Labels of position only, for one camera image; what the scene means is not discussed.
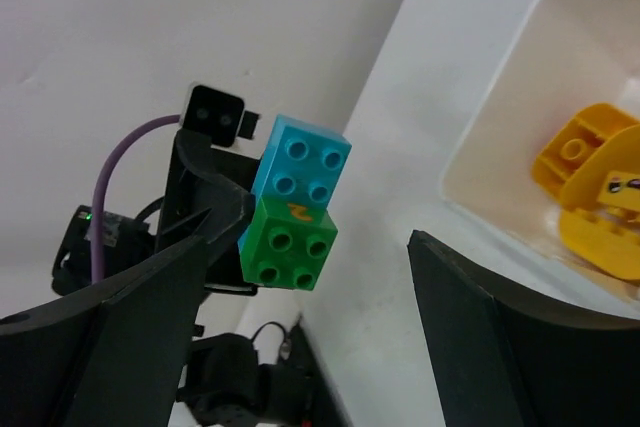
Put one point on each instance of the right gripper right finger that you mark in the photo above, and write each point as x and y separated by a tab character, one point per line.
504	354

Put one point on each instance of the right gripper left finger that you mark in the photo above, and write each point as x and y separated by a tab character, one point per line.
110	354

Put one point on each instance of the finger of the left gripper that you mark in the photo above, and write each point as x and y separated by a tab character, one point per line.
200	201

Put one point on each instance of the green number two lego brick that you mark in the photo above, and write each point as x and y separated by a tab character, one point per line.
286	245

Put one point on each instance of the blue long lego brick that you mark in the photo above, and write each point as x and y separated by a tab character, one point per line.
301	164

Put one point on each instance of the yellow curved lego brick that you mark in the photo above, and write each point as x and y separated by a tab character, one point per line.
596	140

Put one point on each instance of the small yellow lego brick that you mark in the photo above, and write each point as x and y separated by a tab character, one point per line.
619	195

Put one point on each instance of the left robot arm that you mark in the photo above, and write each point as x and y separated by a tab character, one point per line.
222	381

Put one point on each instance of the white three-compartment tray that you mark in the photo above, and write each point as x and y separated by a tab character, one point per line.
566	55

